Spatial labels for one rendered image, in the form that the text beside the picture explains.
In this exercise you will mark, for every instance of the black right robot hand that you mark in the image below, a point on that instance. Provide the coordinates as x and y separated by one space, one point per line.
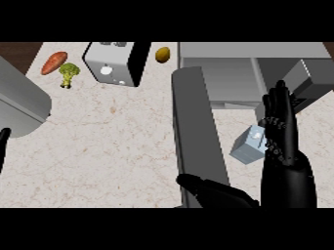
283 162

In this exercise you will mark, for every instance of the pale blue milk carton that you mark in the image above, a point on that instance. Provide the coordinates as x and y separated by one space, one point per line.
250 147

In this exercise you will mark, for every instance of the grey microwave door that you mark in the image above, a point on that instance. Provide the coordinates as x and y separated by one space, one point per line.
199 136

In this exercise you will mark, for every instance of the grey microwave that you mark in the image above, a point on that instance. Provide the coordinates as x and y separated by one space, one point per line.
261 74

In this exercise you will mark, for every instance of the grey rounded appliance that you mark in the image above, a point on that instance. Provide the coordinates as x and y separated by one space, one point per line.
12 97

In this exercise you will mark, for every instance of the green broccoli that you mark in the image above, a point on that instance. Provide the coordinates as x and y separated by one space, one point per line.
70 73

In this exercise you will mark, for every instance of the orange carrot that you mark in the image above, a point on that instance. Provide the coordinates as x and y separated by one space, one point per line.
54 62

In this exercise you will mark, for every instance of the silver toaster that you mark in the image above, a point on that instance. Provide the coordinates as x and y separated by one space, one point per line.
117 63

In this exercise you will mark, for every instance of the brown potato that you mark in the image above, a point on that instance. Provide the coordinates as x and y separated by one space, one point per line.
163 54

